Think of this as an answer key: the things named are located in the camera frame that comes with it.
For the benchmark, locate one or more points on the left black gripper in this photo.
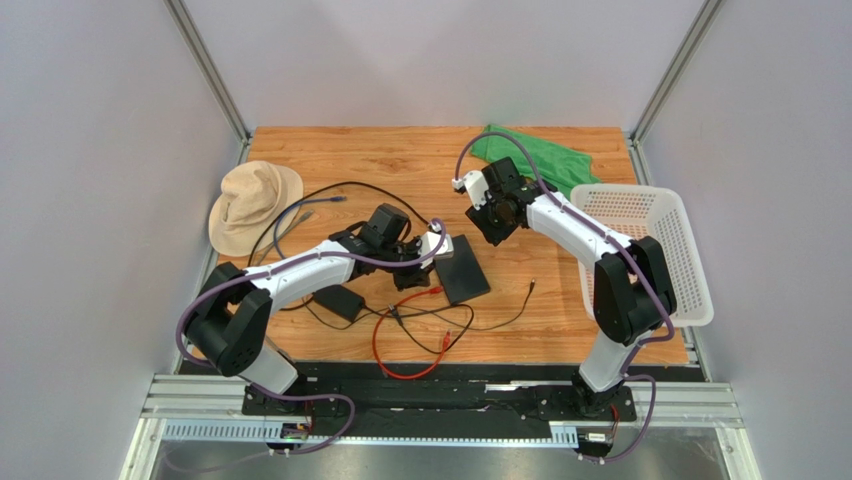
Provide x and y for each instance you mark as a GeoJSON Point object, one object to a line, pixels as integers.
{"type": "Point", "coordinates": [417, 278]}

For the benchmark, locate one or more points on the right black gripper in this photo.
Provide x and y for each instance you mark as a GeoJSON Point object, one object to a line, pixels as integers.
{"type": "Point", "coordinates": [497, 217]}

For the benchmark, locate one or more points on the black network switch box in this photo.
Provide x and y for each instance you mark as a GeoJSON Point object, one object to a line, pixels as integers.
{"type": "Point", "coordinates": [461, 274]}

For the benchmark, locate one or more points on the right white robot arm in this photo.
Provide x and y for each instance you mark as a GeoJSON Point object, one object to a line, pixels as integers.
{"type": "Point", "coordinates": [633, 295]}

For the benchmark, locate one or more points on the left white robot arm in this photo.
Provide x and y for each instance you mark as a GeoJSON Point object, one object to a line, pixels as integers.
{"type": "Point", "coordinates": [228, 320]}

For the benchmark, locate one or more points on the green cloth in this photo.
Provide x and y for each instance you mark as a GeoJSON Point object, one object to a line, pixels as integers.
{"type": "Point", "coordinates": [560, 166]}

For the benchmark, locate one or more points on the black power adapter brick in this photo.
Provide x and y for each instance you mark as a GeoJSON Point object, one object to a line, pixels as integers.
{"type": "Point", "coordinates": [341, 301]}

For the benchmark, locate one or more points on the white plastic basket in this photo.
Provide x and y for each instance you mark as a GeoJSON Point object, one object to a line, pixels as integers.
{"type": "Point", "coordinates": [639, 211]}

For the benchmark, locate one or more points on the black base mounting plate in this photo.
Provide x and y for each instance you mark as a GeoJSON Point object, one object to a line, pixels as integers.
{"type": "Point", "coordinates": [458, 402]}

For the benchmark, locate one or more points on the beige bucket hat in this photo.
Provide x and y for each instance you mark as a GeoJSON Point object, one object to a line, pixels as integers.
{"type": "Point", "coordinates": [252, 196]}

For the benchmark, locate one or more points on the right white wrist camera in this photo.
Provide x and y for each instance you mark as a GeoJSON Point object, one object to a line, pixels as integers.
{"type": "Point", "coordinates": [475, 186]}

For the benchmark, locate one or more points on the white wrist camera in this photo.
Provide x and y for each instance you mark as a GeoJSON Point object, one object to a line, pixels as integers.
{"type": "Point", "coordinates": [434, 246]}
{"type": "Point", "coordinates": [475, 186]}

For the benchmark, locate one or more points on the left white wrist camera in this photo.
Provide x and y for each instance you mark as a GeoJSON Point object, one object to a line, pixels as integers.
{"type": "Point", "coordinates": [434, 246]}

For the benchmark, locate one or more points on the aluminium frame rail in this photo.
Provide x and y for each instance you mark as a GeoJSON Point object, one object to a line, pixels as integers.
{"type": "Point", "coordinates": [687, 427]}

